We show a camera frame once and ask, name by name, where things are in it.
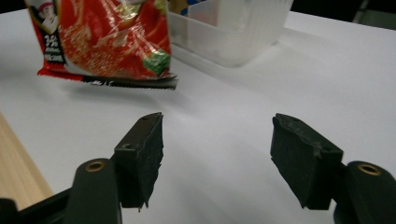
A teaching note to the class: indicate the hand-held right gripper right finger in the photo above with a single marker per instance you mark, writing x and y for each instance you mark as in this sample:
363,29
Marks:
308,161

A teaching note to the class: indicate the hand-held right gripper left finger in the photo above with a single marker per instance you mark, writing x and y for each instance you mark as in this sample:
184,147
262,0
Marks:
140,161

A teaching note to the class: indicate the white table sheet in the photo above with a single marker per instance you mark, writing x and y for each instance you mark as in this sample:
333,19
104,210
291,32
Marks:
218,102

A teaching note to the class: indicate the clear plastic container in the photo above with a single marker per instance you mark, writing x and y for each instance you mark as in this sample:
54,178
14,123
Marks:
236,34

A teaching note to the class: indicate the red and black food packet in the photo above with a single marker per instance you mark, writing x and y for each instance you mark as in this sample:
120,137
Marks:
112,40

